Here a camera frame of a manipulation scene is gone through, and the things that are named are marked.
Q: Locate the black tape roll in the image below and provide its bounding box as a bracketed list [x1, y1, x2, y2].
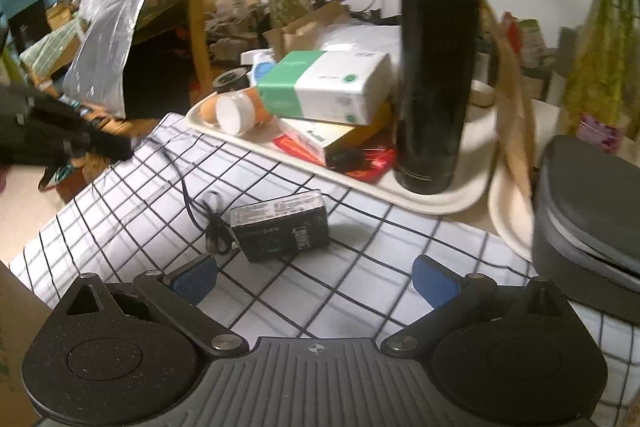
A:
[212, 69, 250, 96]

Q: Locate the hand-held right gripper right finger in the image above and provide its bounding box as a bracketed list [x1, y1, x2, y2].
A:
[381, 255, 573, 354]

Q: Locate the black cable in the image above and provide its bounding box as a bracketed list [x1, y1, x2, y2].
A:
[159, 146, 242, 256]

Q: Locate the brown bottle with white cap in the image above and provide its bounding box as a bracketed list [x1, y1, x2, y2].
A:
[215, 87, 277, 136]

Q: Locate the green checked cloth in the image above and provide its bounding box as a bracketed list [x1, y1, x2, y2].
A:
[19, 19, 87, 74]

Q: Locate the brown egg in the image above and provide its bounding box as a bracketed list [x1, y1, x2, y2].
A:
[199, 99, 221, 126]

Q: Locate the green and white box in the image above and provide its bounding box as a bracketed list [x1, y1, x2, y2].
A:
[255, 50, 394, 126]

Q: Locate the red packet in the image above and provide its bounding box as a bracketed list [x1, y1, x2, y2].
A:
[325, 141, 399, 186]

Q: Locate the grey hard case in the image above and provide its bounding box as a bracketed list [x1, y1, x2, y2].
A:
[531, 134, 640, 296]

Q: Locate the white checked tablecloth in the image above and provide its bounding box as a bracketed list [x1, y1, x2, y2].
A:
[9, 112, 640, 427]

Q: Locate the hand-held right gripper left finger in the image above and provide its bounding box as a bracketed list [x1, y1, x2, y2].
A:
[59, 255, 249, 354]

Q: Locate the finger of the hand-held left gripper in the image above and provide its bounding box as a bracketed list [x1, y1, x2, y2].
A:
[55, 104, 135, 164]

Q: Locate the large cream tray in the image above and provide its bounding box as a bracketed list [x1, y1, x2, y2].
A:
[185, 96, 502, 216]

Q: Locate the small cream tray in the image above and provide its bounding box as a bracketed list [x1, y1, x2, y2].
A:
[487, 177, 537, 264]

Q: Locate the black thermos bottle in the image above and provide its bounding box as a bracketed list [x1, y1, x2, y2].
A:
[394, 0, 494, 196]

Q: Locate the red and white box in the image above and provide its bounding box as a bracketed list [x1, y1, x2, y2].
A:
[272, 104, 392, 168]

